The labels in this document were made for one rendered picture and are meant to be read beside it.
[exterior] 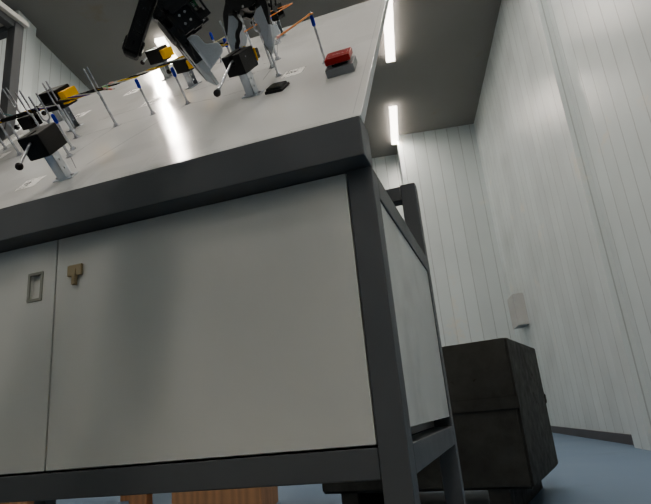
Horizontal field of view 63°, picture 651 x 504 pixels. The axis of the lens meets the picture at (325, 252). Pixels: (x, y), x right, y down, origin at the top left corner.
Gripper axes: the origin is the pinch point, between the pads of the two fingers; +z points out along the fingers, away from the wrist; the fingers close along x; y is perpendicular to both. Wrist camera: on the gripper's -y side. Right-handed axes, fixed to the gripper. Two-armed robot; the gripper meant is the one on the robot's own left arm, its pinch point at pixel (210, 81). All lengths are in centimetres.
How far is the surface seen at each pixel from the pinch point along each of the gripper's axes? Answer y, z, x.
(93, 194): -28.7, 2.8, -6.8
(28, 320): -52, 12, -5
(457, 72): 373, 180, 641
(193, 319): -28.0, 26.7, -23.4
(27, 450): -63, 28, -17
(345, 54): 22.6, 11.2, -5.1
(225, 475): -37, 43, -37
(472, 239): 259, 419, 667
